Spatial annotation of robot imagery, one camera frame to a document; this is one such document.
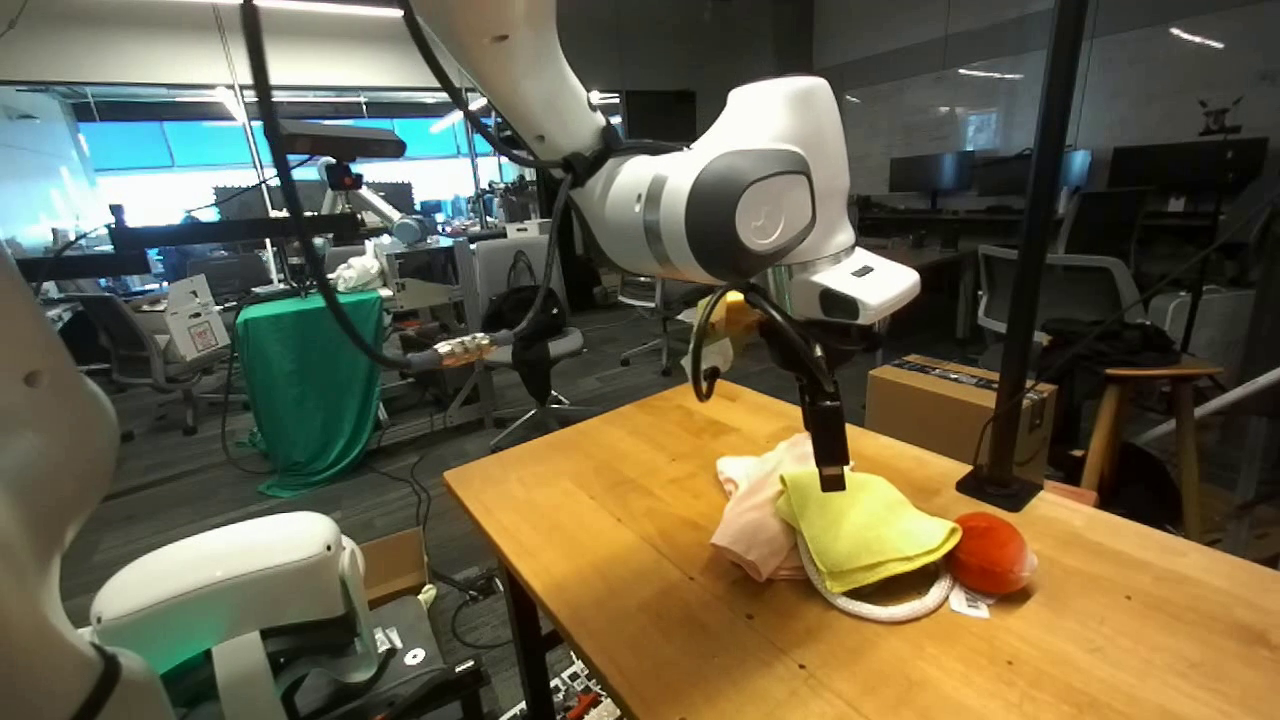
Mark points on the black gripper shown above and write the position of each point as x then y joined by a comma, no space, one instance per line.
811,362

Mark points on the yellow-green cloth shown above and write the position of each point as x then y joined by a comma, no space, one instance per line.
866,534

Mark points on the peach t-shirt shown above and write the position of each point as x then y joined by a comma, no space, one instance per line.
754,525

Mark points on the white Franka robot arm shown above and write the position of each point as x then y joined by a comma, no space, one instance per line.
745,202

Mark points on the cardboard box with black tape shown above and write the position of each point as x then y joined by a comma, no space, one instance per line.
935,407

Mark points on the black pole with base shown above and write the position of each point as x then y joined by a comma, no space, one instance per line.
1035,267

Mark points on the white-backed office chair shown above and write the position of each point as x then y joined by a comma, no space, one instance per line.
1064,285

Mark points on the black computer monitor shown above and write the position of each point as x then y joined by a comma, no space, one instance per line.
1185,166
931,175

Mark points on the black bag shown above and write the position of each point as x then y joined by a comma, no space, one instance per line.
1105,349

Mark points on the black office chair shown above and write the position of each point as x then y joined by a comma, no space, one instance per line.
532,335

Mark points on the wooden stool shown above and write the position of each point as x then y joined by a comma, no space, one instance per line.
1163,375

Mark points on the black metal table leg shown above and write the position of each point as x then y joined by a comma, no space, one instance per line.
524,642

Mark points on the small brown box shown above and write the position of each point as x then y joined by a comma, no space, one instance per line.
392,563

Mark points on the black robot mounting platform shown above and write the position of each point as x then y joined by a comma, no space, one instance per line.
424,672

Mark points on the green draped cloth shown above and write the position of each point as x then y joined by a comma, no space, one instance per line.
312,401

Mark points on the yellowish wrist camera box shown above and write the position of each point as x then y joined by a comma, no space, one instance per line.
729,322

